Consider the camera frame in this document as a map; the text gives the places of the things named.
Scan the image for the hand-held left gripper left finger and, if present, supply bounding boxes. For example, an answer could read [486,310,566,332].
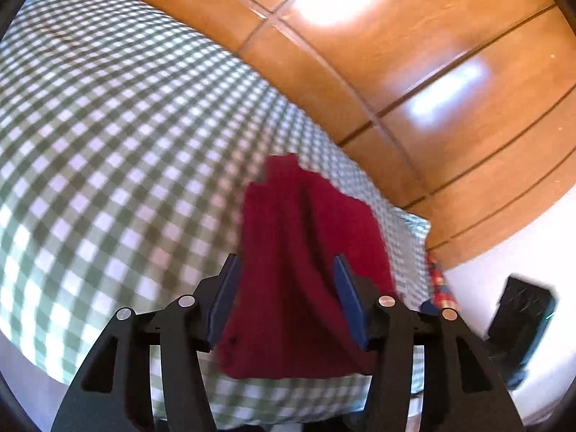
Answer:
[51,253,244,432]

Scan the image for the wooden wardrobe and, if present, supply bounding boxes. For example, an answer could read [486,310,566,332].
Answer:
[38,0,576,271]

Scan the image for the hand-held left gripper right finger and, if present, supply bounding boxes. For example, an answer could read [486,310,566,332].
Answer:
[333,254,525,432]

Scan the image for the green checked bed sheet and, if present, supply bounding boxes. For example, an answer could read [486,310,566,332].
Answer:
[0,0,433,431]

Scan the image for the red plaid cloth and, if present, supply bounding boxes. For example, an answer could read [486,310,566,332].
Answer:
[425,252,458,315]

